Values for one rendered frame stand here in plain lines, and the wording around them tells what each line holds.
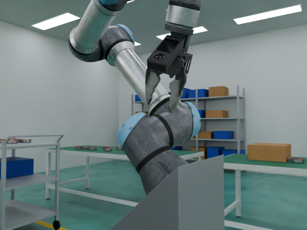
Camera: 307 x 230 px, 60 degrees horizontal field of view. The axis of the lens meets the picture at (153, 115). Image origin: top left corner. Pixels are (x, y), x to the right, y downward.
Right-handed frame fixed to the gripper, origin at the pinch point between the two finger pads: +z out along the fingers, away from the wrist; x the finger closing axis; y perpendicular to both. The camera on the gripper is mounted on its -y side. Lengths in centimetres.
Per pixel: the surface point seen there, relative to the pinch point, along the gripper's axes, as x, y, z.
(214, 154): 27, 518, 261
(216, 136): 36, 529, 221
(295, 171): -68, 160, 74
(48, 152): 229, 204, 205
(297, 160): -72, 194, 78
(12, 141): 191, 111, 133
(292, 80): -76, 599, 61
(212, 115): 62, 547, 183
